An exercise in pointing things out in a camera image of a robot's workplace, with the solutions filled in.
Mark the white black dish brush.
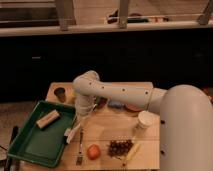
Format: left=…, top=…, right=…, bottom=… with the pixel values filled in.
left=64, top=124, right=81, bottom=144

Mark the green plastic tray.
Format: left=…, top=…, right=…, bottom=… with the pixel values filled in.
left=10, top=101, right=76, bottom=168

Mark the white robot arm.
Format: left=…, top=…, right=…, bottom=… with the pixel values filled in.
left=73, top=70, right=213, bottom=171

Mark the green cup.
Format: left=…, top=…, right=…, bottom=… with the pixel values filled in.
left=69, top=95, right=76, bottom=104

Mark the dark brown bowl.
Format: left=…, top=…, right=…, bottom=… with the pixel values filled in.
left=94, top=97, right=107, bottom=109

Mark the wooden block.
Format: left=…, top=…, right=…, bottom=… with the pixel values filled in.
left=36, top=110, right=60, bottom=129

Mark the orange fruit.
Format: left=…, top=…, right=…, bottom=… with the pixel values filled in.
left=87, top=144, right=101, bottom=160

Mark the metal fork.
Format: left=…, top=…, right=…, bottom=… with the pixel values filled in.
left=76, top=129, right=84, bottom=166

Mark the bunch of grapes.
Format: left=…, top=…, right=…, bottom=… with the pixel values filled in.
left=108, top=139, right=133, bottom=156

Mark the orange bowl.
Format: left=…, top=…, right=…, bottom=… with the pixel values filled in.
left=125, top=104, right=142, bottom=112

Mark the yellow banana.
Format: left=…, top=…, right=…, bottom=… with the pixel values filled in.
left=122, top=143, right=140, bottom=166

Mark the white paper cup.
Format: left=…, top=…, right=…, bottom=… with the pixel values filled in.
left=136, top=111, right=152, bottom=130

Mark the black stand pole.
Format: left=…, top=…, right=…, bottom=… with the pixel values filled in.
left=3, top=125, right=19, bottom=171

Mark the wooden railing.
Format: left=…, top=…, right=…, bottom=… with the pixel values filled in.
left=0, top=0, right=213, bottom=37

